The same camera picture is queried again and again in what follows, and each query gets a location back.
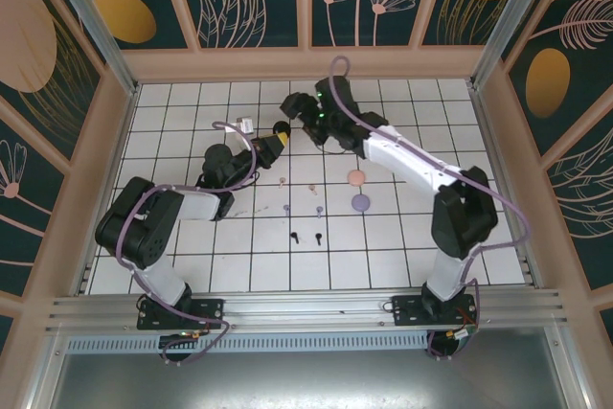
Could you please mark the black earbud charging case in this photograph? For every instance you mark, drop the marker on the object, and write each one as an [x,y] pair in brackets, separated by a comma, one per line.
[278,128]

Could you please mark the pink earbud charging case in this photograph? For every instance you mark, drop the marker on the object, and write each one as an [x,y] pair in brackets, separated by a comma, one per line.
[356,177]

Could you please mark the purple earbud charging case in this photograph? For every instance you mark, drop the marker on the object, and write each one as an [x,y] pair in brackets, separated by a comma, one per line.
[360,201]

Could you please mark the black earbud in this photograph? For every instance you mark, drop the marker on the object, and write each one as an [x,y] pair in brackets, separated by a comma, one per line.
[317,237]
[295,237]

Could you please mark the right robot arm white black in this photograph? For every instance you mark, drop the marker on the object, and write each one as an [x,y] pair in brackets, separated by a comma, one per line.
[407,160]

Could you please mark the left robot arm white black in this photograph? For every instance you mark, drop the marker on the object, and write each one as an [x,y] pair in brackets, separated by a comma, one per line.
[191,205]

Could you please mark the grey metal sheet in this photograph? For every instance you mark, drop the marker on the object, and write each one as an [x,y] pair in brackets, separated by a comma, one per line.
[306,380]

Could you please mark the aluminium table side rail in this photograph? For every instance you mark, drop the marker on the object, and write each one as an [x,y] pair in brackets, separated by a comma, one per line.
[116,155]
[493,155]

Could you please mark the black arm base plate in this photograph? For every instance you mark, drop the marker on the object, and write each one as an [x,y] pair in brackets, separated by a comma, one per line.
[201,313]
[407,309]

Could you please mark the aluminium mounting rail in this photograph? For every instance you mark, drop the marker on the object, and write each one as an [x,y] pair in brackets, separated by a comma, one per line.
[306,308]

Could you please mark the aluminium corner post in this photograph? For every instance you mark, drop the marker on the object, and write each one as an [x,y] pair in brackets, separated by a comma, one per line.
[503,16]
[91,16]

